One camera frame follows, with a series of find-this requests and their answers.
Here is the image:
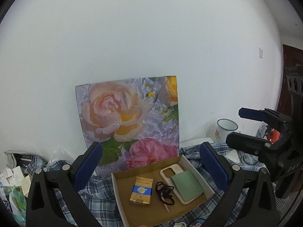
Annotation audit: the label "clear plastic bag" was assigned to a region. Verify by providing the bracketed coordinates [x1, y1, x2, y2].
[47, 147, 74, 168]

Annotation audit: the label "black hair ties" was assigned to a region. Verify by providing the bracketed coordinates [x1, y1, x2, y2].
[155, 181, 176, 206]

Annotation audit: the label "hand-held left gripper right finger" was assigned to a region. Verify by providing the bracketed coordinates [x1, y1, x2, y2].
[199, 142, 277, 227]

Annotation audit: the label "red item in plastic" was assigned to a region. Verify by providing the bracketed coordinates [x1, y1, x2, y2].
[258, 123, 282, 145]

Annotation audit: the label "beige phone case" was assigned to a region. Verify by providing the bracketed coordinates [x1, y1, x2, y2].
[160, 164, 206, 205]

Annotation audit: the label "small white carton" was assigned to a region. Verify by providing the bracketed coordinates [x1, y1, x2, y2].
[20, 176, 32, 198]

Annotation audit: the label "white cardboard box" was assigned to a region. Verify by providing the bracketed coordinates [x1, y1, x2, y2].
[111, 155, 215, 227]

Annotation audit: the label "dark grey bag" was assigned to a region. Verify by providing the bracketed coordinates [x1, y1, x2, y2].
[4, 150, 36, 171]

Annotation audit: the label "white enamel mug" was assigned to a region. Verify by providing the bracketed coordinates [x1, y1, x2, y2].
[214, 119, 239, 145]

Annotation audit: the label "blue plaid shirt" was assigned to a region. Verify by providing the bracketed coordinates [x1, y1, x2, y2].
[26, 144, 284, 227]

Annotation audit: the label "thin pink stick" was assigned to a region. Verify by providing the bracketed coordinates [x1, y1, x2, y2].
[158, 193, 170, 213]

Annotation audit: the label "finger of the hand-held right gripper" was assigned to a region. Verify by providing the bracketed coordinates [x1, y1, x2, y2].
[225, 131, 293, 162]
[238, 107, 294, 138]

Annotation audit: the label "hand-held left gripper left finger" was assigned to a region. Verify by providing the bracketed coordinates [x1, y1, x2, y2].
[26, 141, 104, 227]

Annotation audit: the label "brown wooden door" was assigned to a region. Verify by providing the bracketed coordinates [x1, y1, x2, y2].
[276, 44, 303, 114]

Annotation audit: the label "floral rose picture board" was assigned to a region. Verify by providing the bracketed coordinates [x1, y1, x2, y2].
[75, 76, 180, 176]

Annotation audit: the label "gold and blue packet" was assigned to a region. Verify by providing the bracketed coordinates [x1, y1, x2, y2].
[129, 176, 152, 205]

